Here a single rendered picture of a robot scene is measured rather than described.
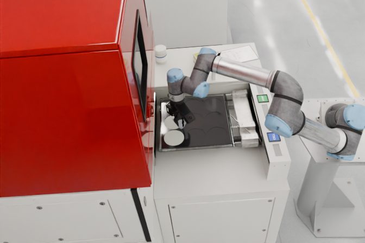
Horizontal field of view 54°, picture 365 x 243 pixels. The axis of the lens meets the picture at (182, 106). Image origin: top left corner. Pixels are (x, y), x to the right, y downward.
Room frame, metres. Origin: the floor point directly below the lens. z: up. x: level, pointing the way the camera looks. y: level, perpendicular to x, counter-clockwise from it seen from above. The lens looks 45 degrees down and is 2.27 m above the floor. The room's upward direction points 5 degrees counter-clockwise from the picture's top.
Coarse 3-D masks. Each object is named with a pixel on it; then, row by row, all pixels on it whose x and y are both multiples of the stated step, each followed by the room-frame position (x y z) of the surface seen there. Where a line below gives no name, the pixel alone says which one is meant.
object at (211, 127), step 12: (216, 96) 1.44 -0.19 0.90; (192, 108) 1.36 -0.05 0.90; (204, 108) 1.35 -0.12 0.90; (216, 108) 1.34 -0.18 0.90; (204, 120) 1.26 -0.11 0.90; (216, 120) 1.25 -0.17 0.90; (192, 132) 1.19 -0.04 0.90; (204, 132) 1.18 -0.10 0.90; (216, 132) 1.17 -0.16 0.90; (228, 132) 1.17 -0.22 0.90; (180, 144) 1.12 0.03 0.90; (192, 144) 1.11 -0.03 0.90; (204, 144) 1.10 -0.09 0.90; (216, 144) 1.10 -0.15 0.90
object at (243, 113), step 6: (234, 102) 1.40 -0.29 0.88; (240, 102) 1.39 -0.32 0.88; (246, 102) 1.39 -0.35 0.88; (234, 108) 1.37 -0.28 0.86; (240, 108) 1.34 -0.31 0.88; (246, 108) 1.34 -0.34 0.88; (240, 114) 1.30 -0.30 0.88; (246, 114) 1.29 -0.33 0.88; (240, 120) 1.26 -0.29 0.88; (246, 120) 1.25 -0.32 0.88; (252, 120) 1.25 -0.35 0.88; (240, 132) 1.18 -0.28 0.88; (246, 132) 1.17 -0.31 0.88; (252, 132) 1.17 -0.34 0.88; (246, 144) 1.10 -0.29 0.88; (252, 144) 1.10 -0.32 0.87
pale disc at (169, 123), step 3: (168, 117) 1.31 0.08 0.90; (171, 117) 1.31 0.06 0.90; (165, 120) 1.29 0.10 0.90; (168, 120) 1.29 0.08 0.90; (171, 120) 1.28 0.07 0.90; (165, 123) 1.27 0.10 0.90; (168, 123) 1.27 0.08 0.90; (171, 123) 1.26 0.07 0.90; (174, 123) 1.26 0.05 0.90; (168, 126) 1.24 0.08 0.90; (171, 126) 1.24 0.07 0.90; (174, 126) 1.24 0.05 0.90; (177, 126) 1.24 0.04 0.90
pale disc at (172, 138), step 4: (168, 132) 1.20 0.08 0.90; (172, 132) 1.20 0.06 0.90; (176, 132) 1.20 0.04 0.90; (180, 132) 1.20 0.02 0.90; (168, 136) 1.18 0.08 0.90; (172, 136) 1.17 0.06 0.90; (176, 136) 1.17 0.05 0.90; (180, 136) 1.17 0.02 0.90; (168, 140) 1.15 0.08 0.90; (172, 140) 1.15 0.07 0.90; (176, 140) 1.14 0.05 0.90; (180, 140) 1.14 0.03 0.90; (168, 144) 1.12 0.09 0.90; (172, 144) 1.12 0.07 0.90; (176, 144) 1.12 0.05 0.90
